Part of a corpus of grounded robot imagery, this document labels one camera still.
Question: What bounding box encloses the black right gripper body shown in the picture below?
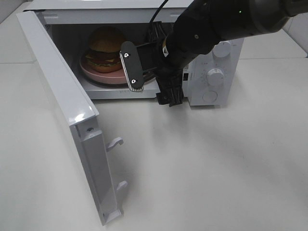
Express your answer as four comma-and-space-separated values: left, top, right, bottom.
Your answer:
134, 39, 188, 77

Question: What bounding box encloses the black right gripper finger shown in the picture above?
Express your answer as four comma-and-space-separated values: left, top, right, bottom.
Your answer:
120, 41, 144, 92
156, 69, 184, 107

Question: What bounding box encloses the pink plate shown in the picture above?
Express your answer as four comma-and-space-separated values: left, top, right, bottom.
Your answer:
79, 53, 127, 85

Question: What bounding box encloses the burger with sesame bun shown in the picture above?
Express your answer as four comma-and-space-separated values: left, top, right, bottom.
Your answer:
85, 26, 126, 73

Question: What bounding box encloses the round white door button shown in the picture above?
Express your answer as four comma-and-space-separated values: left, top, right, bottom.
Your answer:
202, 90, 218, 103

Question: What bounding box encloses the white timer knob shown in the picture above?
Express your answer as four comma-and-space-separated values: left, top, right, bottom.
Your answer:
206, 68, 224, 86

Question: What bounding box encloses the white microwave door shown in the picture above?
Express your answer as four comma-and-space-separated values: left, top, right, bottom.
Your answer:
17, 11, 128, 225

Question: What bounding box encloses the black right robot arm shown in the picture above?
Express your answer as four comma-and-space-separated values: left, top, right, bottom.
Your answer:
120, 0, 308, 106

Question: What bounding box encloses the white microwave oven body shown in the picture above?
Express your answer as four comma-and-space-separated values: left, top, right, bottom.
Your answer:
17, 0, 243, 106

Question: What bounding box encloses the upper white power knob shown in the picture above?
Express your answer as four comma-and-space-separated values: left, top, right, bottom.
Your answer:
212, 40, 232, 58

